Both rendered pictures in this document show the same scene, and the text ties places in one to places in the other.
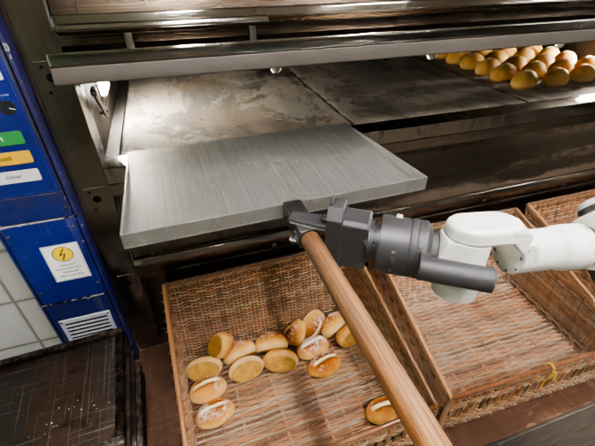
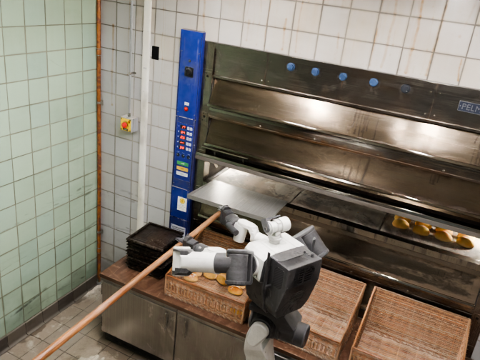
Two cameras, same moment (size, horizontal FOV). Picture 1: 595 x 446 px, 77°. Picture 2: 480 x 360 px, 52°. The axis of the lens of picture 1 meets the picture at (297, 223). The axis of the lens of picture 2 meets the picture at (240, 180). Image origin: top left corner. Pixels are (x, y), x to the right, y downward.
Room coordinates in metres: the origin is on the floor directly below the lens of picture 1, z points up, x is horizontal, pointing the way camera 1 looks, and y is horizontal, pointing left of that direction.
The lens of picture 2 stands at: (-1.41, -1.80, 2.49)
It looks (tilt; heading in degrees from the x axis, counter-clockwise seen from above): 23 degrees down; 42
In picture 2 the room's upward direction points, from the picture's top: 7 degrees clockwise
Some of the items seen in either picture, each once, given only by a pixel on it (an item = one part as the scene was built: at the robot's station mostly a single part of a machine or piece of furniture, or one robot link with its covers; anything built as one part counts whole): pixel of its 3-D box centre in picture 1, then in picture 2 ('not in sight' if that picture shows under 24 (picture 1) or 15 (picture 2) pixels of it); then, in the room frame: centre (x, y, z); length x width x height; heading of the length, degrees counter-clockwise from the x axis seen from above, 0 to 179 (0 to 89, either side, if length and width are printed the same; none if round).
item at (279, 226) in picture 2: not in sight; (277, 228); (0.18, -0.65, 1.47); 0.10 x 0.07 x 0.09; 171
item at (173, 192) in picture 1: (264, 164); (238, 198); (0.71, 0.07, 1.19); 0.55 x 0.36 x 0.03; 109
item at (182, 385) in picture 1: (290, 358); (221, 272); (0.57, 0.02, 0.72); 0.56 x 0.49 x 0.28; 109
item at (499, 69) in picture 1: (512, 57); (436, 216); (1.60, -0.85, 1.21); 0.61 x 0.48 x 0.06; 18
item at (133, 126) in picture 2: not in sight; (128, 123); (0.49, 0.97, 1.46); 0.10 x 0.07 x 0.10; 108
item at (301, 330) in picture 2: not in sight; (279, 321); (0.19, -0.74, 1.01); 0.28 x 0.13 x 0.18; 109
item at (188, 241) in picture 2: not in sight; (194, 249); (0.07, -0.24, 1.20); 0.12 x 0.10 x 0.13; 101
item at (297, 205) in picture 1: (299, 222); not in sight; (0.50, 0.00, 1.20); 0.09 x 0.04 x 0.03; 19
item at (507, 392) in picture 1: (482, 302); (307, 304); (0.75, -0.54, 0.72); 0.56 x 0.49 x 0.28; 107
